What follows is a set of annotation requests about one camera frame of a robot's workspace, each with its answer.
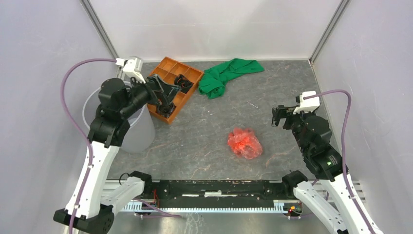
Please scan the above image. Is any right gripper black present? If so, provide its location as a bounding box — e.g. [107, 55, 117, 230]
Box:
[271, 104, 316, 153]

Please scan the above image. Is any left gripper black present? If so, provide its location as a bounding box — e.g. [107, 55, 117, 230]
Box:
[120, 73, 182, 118]

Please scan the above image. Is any red plastic trash bag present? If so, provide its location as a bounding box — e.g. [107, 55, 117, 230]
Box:
[227, 127, 263, 159]

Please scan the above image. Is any grey trash bin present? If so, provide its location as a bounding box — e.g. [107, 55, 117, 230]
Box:
[82, 88, 155, 154]

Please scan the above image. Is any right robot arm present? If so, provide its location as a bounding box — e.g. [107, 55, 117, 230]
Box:
[272, 105, 382, 234]

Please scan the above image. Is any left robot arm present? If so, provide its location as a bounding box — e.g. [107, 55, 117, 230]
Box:
[53, 75, 181, 234]

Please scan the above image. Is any black rolled bag upper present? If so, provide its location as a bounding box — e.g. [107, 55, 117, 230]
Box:
[174, 74, 193, 94]

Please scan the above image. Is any orange compartment tray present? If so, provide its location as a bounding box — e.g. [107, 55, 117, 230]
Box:
[147, 57, 204, 124]

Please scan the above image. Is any green cloth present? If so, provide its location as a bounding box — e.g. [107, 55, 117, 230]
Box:
[198, 58, 264, 99]

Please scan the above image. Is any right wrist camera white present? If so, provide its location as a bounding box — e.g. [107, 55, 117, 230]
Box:
[293, 91, 320, 114]

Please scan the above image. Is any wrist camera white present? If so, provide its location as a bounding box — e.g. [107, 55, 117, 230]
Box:
[293, 91, 320, 114]
[122, 57, 146, 84]

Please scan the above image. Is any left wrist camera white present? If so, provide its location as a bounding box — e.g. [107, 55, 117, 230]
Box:
[122, 57, 146, 84]

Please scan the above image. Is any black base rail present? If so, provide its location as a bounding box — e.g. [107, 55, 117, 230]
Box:
[122, 171, 314, 217]

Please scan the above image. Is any right aluminium frame post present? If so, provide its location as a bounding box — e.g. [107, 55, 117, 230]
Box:
[309, 0, 350, 65]

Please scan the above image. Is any aluminium frame post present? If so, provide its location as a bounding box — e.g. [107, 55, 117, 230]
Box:
[80, 0, 118, 59]
[309, 0, 350, 65]

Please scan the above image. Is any left aluminium frame post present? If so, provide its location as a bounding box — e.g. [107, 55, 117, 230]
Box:
[80, 0, 118, 59]

